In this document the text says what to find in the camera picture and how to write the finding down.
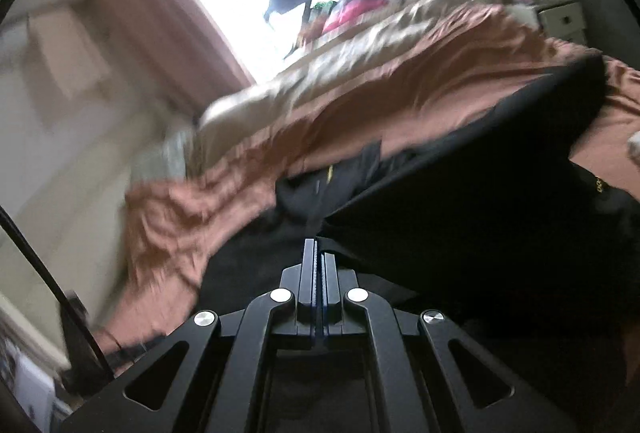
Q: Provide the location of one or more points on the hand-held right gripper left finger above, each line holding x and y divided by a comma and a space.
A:
311, 273

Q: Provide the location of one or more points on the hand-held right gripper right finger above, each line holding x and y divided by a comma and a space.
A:
328, 283

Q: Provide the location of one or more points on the black garment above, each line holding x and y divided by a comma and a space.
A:
450, 213

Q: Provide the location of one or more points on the white crumpled cloth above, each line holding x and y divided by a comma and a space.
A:
162, 153

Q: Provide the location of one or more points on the beige duvet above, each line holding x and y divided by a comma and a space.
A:
300, 78

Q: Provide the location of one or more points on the brown bed sheet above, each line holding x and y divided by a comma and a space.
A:
425, 58

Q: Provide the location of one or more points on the red cloth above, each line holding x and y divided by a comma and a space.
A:
350, 10

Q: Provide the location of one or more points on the brown curtain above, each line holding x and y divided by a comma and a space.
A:
165, 28

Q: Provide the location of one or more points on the white dresser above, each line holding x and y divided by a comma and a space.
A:
562, 20

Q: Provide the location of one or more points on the beige wall cloth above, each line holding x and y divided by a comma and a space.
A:
70, 53

